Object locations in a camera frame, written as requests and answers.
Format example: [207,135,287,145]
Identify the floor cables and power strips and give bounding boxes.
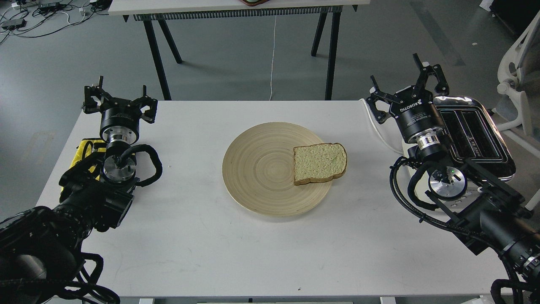
[0,0,113,44]

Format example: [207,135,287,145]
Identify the white toaster power cable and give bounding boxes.
[359,98,405,155]

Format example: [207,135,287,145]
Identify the white background table black legs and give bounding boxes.
[108,0,370,100]

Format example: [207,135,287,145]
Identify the brown object on background table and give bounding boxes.
[240,0,268,6]

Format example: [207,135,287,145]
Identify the hanging white cable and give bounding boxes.
[269,15,278,101]

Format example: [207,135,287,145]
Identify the round bamboo plate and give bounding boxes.
[222,122,332,217]

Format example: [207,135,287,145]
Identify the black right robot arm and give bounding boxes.
[364,54,540,304]

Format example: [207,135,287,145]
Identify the cream and chrome toaster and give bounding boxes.
[402,96,517,201]

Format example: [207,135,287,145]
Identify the yellow object behind left arm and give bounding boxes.
[61,138,136,199]

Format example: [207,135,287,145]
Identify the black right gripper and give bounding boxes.
[366,53,450,143]

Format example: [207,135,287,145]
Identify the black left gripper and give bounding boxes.
[83,76,158,133]

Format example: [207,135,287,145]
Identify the slice of bread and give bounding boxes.
[293,143,348,186]

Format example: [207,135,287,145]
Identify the white office chair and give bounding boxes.
[491,10,540,212]

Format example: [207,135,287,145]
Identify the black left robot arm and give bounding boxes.
[0,77,163,304]

